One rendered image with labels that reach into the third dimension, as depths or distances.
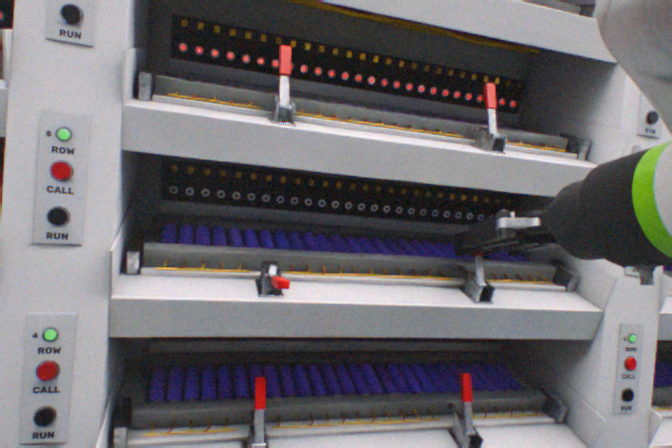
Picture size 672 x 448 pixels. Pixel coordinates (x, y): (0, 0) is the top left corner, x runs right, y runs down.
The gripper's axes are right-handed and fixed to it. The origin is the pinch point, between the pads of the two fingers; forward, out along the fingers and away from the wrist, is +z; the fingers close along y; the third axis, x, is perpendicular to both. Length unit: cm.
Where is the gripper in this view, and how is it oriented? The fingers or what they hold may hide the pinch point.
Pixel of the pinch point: (479, 242)
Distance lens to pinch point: 64.5
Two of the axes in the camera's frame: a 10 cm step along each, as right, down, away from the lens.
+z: -3.0, 1.4, 9.4
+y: 9.5, 0.6, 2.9
